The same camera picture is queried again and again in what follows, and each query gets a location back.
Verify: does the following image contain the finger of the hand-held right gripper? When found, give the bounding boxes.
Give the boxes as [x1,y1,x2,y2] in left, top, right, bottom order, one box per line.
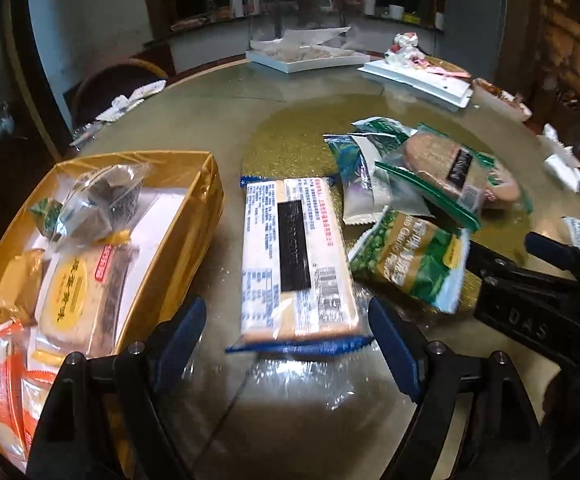
[524,231,580,286]
[467,240,525,286]

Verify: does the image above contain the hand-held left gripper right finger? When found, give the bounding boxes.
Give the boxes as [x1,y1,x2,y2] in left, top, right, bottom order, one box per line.
[368,297,551,480]

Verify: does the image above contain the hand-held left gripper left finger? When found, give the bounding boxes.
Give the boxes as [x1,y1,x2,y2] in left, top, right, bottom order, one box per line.
[25,296,207,480]

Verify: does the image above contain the green pea snack packet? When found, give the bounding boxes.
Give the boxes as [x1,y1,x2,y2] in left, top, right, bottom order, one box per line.
[347,206,472,315]

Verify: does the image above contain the round cracker clear packet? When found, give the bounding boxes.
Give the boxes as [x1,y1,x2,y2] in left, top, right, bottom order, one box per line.
[374,122,533,231]

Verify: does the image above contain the blue-edged cracker packet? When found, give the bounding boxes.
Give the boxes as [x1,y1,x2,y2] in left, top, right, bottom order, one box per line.
[226,176,375,357]

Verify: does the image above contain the golden cardboard box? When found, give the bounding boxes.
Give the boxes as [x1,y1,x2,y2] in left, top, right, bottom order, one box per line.
[0,149,225,473]

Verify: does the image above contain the white green sachet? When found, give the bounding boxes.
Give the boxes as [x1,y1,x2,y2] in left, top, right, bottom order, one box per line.
[352,117,417,151]
[323,132,395,224]

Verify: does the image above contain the plate of red snacks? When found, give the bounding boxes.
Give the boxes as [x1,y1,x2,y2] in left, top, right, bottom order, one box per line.
[472,77,533,122]

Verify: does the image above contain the heap of white packets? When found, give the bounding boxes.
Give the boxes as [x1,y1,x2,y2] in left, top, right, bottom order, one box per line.
[540,122,580,221]

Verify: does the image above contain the yellow round cake packet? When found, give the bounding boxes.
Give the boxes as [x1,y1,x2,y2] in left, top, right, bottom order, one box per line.
[35,242,141,357]

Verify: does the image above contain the dark clear snack packet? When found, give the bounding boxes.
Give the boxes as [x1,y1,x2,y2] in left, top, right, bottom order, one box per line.
[52,162,153,246]

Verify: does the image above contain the orange white snack packet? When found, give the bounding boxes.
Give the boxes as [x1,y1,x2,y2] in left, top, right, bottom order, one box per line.
[20,355,62,453]
[0,322,28,457]

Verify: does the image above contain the golden brown snack packet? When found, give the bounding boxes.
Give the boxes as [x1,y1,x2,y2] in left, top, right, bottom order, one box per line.
[0,249,46,328]

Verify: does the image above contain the small green packet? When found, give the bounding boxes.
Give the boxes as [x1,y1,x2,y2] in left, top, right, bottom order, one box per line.
[29,197,64,237]

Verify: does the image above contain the flat white tray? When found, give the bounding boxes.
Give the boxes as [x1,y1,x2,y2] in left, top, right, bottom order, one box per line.
[357,55,473,111]

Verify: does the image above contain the red white decoration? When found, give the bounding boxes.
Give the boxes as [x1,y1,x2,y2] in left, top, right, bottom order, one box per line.
[385,32,427,67]

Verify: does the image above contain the pile of white wrappers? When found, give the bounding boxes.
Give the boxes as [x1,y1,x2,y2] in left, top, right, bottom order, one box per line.
[72,80,168,143]

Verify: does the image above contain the brown wooden chair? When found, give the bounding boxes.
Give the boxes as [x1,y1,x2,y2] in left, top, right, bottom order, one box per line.
[70,57,171,117]

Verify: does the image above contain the white tray with clear cover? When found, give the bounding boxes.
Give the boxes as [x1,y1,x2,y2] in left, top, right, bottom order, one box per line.
[245,0,373,75]

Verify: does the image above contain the snack packs on counter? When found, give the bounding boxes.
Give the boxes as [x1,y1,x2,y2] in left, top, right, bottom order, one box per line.
[170,14,231,31]

